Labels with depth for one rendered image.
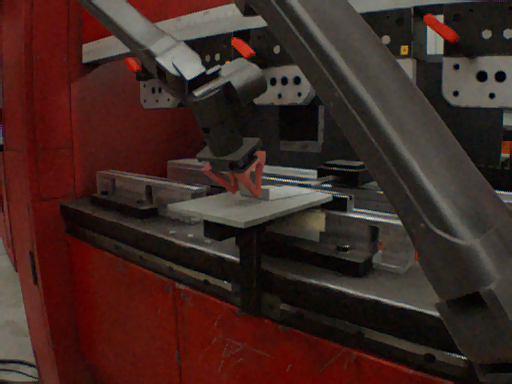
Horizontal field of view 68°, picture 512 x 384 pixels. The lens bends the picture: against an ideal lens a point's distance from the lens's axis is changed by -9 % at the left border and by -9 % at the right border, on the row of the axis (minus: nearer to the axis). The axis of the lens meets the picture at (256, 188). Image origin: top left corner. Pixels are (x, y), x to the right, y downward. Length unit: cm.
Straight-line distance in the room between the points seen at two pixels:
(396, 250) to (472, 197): 50
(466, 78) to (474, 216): 44
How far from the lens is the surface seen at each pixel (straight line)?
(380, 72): 30
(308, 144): 86
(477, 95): 69
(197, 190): 107
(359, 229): 79
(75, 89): 148
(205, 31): 101
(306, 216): 84
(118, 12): 78
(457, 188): 28
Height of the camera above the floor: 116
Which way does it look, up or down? 10 degrees down
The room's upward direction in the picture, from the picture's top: straight up
